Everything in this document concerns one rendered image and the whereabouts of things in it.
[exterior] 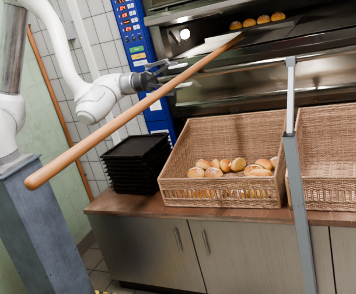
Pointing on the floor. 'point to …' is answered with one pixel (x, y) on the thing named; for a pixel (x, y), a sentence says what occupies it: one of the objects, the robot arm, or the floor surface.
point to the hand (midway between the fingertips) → (181, 75)
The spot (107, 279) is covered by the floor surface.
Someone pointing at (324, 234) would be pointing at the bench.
